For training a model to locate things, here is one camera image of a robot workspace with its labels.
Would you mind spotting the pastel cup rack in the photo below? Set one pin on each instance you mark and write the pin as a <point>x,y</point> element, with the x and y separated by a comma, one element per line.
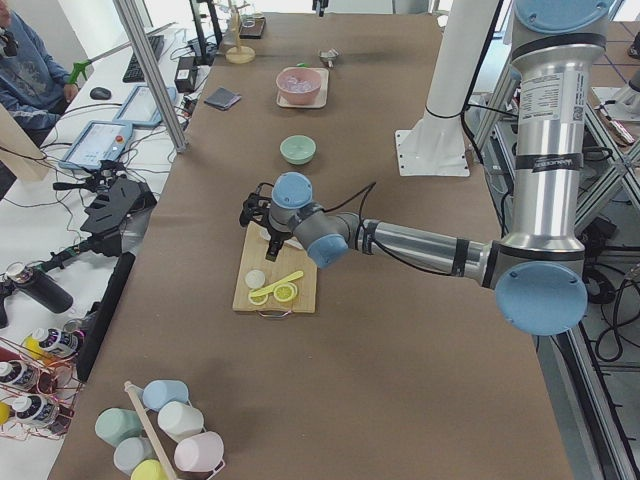
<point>162,435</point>

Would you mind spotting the person in blue sweater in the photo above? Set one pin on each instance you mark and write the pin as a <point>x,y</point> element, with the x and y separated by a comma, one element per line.
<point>35,89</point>

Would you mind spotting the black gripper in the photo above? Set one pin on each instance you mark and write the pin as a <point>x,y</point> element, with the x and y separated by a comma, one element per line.
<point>275,234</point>

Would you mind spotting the pile of clear ice cubes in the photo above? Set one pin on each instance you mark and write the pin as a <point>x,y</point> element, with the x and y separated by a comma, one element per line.
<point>296,84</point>

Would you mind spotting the grey folded cloth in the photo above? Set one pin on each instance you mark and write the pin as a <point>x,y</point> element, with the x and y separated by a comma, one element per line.
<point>222,99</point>

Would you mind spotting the pink bowl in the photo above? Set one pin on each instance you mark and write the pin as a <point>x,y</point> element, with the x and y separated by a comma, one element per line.
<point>299,99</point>

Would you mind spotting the white pillar stand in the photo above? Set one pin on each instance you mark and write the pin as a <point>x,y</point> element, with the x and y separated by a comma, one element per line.
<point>435,145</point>

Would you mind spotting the mint green bowl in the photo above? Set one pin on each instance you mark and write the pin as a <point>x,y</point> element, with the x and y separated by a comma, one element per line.
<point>297,149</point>

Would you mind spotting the wooden cutting board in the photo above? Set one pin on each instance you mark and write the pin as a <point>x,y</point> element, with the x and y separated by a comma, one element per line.
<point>288,261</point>

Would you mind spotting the white plastic spoon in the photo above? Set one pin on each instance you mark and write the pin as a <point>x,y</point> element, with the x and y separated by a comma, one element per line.
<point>294,244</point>

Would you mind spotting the aluminium frame post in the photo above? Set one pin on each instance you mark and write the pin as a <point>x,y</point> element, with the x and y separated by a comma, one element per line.
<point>132,24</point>

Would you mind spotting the teach pendant tablet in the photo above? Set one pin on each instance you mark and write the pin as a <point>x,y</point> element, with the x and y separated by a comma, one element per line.
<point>99,141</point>
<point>139,108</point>

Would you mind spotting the lemon slice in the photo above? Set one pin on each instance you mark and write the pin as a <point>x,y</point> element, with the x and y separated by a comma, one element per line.
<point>285,293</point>
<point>258,300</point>

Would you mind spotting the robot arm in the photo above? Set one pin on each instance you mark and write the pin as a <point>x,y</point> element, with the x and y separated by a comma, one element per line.
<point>535,270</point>

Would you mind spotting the wooden mug tree stand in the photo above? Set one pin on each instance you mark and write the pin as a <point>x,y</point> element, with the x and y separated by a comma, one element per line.
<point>238,53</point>

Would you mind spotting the lemon end piece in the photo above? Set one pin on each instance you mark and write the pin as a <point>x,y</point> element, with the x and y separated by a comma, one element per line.
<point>255,279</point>

